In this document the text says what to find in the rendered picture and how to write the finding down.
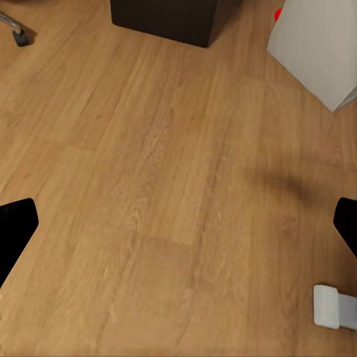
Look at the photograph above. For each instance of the swivel chair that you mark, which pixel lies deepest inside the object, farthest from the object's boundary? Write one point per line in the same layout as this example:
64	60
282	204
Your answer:
19	34

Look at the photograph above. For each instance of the desktop computer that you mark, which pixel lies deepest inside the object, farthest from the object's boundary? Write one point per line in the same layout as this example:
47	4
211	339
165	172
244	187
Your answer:
316	41

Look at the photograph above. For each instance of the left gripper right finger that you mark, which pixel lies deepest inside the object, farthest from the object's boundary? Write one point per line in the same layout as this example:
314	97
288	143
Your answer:
345	221

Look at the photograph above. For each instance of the desk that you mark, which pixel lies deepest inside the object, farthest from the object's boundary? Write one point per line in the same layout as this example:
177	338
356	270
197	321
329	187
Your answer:
334	310

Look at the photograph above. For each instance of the cabinet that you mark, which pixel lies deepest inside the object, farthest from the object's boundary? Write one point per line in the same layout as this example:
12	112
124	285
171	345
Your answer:
188	21

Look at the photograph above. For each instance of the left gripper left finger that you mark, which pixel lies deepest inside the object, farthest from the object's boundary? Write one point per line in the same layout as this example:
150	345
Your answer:
18	221

